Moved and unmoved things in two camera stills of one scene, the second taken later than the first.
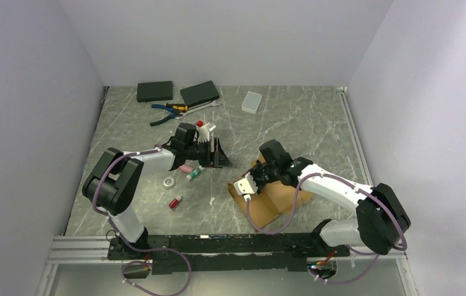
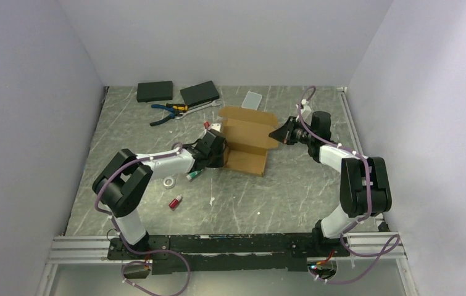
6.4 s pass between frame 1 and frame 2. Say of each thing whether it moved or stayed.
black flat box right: stayed
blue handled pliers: stayed
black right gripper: moved
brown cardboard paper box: moved
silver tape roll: stayed
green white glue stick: stayed
